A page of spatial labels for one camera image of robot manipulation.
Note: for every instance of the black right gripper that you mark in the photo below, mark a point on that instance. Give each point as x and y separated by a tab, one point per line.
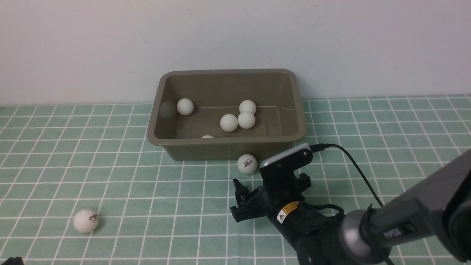
311	230

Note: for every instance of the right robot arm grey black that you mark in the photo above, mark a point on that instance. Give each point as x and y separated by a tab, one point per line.
439	205

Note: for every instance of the white ball by bin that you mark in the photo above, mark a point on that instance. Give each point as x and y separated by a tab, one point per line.
247	164

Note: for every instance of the olive plastic storage bin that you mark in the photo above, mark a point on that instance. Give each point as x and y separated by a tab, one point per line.
280	120

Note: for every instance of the green checkered table mat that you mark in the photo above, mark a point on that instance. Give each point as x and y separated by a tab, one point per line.
58	160

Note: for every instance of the black object bottom left corner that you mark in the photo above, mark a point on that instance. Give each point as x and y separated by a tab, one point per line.
14	261

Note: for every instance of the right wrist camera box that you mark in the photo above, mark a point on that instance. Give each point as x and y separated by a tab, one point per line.
282	165

